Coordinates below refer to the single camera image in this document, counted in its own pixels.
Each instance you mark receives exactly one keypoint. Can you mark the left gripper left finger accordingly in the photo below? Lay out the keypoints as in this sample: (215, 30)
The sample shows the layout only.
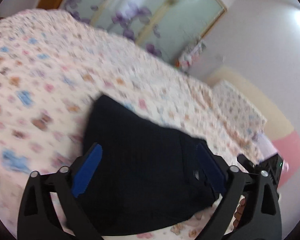
(37, 217)

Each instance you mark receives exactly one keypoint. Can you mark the glass sliding wardrobe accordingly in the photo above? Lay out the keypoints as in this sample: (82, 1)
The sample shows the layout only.
(162, 27)

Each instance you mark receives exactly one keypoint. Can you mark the purple pillow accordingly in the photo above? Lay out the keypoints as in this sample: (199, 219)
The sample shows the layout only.
(265, 146)

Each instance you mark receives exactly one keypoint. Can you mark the patterned pillow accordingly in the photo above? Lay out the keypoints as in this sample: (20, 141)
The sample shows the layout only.
(242, 114)

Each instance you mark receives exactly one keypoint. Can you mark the person right hand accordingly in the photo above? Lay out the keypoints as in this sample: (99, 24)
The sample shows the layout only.
(239, 212)

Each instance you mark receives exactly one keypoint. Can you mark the pink patterned bed blanket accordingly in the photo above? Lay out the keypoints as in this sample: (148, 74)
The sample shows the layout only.
(52, 67)

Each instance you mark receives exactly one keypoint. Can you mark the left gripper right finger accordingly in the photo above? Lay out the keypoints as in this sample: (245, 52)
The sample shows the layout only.
(261, 217)

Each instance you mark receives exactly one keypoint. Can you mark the clear jar of plush toys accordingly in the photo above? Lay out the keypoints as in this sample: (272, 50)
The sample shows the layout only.
(190, 54)

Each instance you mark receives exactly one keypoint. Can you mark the black pants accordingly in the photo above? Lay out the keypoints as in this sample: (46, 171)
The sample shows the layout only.
(148, 178)

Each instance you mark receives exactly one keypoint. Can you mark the cream bed headboard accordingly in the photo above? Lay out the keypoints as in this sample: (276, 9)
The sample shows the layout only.
(277, 126)

